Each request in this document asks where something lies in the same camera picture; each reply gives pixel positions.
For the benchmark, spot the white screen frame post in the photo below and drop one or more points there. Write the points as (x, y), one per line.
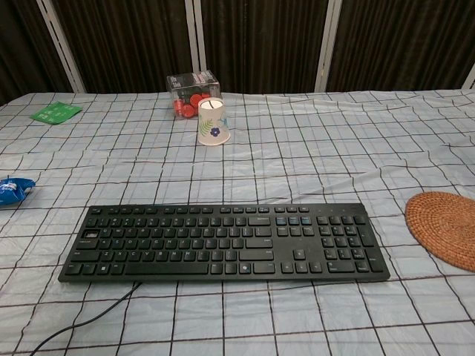
(326, 44)
(61, 44)
(470, 79)
(197, 37)

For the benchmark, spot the clear box with red caps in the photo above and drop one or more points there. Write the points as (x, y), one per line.
(189, 94)

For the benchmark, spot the woven rattan round coaster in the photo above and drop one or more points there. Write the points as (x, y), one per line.
(445, 231)

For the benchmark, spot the floral white paper cup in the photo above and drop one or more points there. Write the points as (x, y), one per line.
(212, 122)

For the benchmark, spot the blue white snack bag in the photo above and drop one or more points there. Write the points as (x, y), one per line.
(13, 191)

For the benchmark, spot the green flat packet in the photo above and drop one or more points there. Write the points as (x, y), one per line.
(55, 112)

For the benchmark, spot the black computer keyboard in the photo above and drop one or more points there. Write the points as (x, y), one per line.
(226, 244)

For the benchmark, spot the light blue checked tablecloth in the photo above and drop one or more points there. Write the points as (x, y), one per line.
(237, 167)

